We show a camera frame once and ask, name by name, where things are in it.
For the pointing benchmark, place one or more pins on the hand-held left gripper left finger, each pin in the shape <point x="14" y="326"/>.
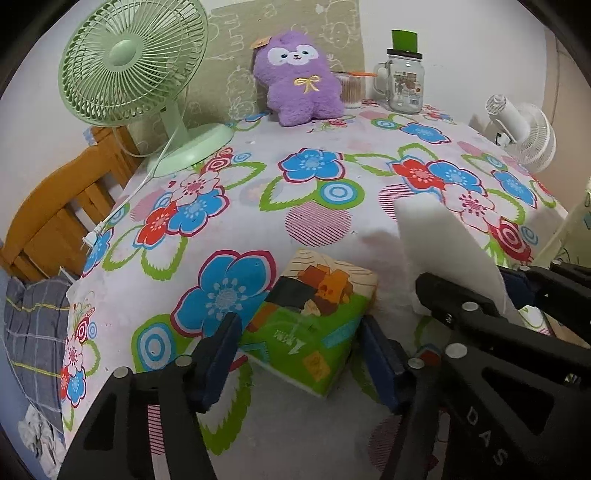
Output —
<point x="217" y="364"/>

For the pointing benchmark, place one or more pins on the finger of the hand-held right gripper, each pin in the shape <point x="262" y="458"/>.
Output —
<point x="461" y="300"/>
<point x="521" y="288"/>

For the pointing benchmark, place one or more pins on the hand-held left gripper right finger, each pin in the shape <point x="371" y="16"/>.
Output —
<point x="381" y="369"/>

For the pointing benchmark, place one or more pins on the white foam sheet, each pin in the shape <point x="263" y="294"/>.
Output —
<point x="438" y="249"/>

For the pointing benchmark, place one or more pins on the cartoon printed fabric storage box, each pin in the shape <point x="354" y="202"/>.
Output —
<point x="572" y="230"/>

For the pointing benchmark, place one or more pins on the green cartoon tissue pack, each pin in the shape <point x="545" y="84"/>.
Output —
<point x="314" y="323"/>

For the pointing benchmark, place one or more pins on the white circulator fan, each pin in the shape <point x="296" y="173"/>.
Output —
<point x="531" y="138"/>

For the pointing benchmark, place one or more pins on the floral tablecloth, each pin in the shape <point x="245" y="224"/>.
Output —
<point x="277" y="221"/>

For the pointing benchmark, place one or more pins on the beige door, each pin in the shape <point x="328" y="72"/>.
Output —
<point x="569" y="115"/>

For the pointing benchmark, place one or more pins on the grey plaid bedding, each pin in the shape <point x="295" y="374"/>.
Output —
<point x="32" y="332"/>

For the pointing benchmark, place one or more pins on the white crumpled cloth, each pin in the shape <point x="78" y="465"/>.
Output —
<point x="39" y="438"/>

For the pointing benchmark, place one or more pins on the glass jar mug black lid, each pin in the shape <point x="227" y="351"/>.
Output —
<point x="404" y="90"/>

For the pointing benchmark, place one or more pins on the clear cotton swab box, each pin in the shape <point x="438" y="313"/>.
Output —
<point x="351" y="90"/>

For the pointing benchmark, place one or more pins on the purple plush toy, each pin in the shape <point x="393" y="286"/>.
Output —
<point x="295" y="92"/>

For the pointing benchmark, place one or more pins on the green plastic cup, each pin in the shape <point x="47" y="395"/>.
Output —
<point x="403" y="40"/>

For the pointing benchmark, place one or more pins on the green desk fan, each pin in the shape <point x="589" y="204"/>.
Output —
<point x="124" y="55"/>

